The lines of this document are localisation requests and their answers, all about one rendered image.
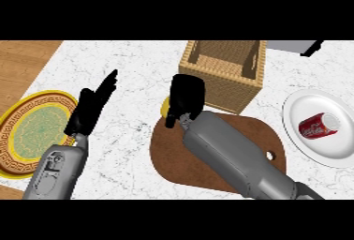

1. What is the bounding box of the red soda can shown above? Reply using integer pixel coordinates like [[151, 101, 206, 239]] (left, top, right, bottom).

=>
[[297, 112, 342, 141]]

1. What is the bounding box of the grey appliance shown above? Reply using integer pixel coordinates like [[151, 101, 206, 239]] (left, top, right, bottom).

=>
[[265, 40, 324, 58]]

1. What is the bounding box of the wicker basket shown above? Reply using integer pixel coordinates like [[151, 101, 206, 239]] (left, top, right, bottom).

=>
[[176, 40, 268, 115]]

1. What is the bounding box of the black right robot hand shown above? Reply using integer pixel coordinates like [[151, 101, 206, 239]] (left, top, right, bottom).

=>
[[163, 73, 206, 129]]

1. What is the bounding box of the brown wooden cutting board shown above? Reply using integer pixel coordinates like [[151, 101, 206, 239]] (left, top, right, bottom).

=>
[[148, 112, 287, 195]]

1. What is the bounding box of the white plate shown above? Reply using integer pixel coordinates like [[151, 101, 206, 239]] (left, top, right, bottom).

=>
[[280, 88, 354, 169]]

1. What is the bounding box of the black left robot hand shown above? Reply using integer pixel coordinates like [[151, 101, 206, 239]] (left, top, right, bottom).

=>
[[61, 68, 119, 137]]

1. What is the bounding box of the yellow lemon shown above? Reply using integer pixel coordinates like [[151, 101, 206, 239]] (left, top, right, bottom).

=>
[[159, 97, 172, 119]]

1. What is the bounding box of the yellow patterned plate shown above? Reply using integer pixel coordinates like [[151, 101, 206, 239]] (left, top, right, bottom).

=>
[[0, 89, 78, 180]]

